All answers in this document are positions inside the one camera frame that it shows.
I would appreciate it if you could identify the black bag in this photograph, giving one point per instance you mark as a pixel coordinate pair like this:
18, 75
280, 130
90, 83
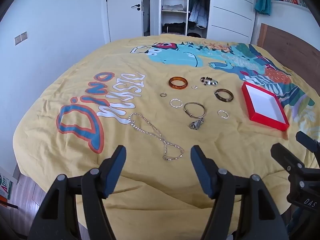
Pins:
196, 35

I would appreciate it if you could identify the silver hoop earring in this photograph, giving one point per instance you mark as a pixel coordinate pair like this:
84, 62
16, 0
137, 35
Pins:
171, 103
218, 114

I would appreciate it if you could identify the wall switch panel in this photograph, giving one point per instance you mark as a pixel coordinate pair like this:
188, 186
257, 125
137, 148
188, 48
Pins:
20, 38

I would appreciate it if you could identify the thin metal bangle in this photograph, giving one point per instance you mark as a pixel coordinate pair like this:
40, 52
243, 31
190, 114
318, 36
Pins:
188, 114

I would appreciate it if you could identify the white door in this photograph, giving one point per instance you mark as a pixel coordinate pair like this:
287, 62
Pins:
125, 17

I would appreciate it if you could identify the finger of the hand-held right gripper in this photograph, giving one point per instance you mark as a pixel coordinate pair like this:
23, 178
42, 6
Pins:
283, 156
308, 143

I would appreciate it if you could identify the folded dark clothes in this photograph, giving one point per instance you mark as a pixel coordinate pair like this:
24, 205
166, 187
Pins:
173, 27

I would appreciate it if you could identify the red jewelry box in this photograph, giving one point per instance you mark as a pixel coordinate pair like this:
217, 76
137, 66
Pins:
262, 105

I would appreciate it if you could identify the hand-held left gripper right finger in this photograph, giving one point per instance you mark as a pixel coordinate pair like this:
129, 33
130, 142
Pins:
201, 170

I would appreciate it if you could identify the amber bangle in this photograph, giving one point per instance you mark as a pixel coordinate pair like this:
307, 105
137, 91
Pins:
178, 87

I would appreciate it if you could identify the yellow dinosaur printed blanket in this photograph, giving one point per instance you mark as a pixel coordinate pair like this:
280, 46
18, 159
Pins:
160, 192

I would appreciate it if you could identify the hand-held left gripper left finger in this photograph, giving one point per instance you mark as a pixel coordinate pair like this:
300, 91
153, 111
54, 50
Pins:
115, 170

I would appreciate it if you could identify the folded light clothes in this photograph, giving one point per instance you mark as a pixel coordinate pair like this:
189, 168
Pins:
173, 7

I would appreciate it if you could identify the white wardrobe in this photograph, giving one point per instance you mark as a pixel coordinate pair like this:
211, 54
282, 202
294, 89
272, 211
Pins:
225, 10

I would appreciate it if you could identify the dark brown bangle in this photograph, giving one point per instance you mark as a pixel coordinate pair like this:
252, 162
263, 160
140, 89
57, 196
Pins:
223, 101

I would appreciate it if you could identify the wooden headboard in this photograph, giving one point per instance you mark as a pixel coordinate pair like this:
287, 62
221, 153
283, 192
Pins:
287, 45

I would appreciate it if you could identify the hanging jackets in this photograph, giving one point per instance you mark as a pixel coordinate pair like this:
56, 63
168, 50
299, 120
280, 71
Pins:
198, 12

